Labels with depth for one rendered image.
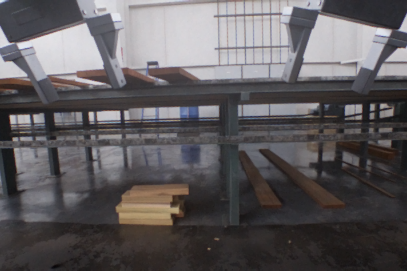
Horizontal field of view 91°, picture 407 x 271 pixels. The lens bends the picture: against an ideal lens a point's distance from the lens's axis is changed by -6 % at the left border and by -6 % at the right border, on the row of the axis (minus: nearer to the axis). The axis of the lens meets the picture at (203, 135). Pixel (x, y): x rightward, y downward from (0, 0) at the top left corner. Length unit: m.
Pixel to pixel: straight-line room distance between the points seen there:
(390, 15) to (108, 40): 0.40
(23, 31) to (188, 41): 7.25
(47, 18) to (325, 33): 8.23
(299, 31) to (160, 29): 7.58
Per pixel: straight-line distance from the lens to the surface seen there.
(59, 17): 0.37
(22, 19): 0.40
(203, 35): 7.59
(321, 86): 1.21
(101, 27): 0.35
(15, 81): 1.32
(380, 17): 0.40
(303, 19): 0.35
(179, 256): 1.15
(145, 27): 8.03
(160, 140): 1.17
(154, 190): 1.35
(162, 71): 0.95
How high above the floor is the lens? 0.69
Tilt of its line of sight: 7 degrees down
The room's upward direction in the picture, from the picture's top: 2 degrees counter-clockwise
